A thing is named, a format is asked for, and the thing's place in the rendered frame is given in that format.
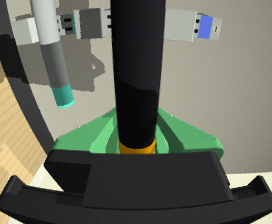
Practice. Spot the grey metal bar with teal ends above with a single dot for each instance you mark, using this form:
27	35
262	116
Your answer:
49	39

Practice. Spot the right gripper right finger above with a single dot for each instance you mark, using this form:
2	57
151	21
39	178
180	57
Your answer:
183	137

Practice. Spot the black bar with yellow end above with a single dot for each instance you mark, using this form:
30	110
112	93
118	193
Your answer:
137	32

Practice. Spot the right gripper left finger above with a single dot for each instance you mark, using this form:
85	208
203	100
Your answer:
92	136

